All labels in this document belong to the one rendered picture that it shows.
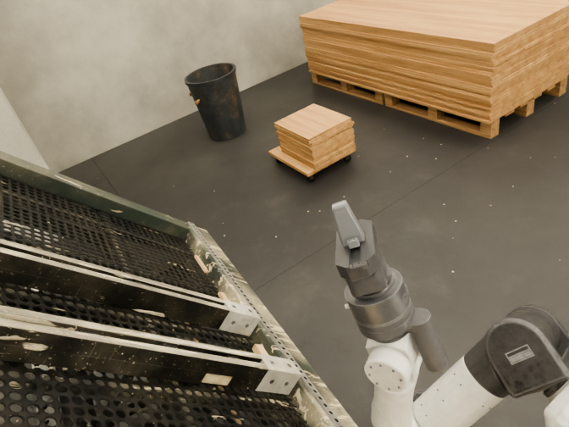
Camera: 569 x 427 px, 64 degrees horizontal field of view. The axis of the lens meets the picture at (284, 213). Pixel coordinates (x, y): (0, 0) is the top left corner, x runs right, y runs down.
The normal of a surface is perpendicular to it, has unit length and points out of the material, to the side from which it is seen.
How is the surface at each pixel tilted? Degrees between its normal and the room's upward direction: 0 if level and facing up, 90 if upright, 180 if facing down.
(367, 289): 80
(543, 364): 54
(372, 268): 74
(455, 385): 46
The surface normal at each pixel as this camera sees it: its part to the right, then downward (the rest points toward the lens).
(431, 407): -0.84, -0.36
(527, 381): -0.62, 0.00
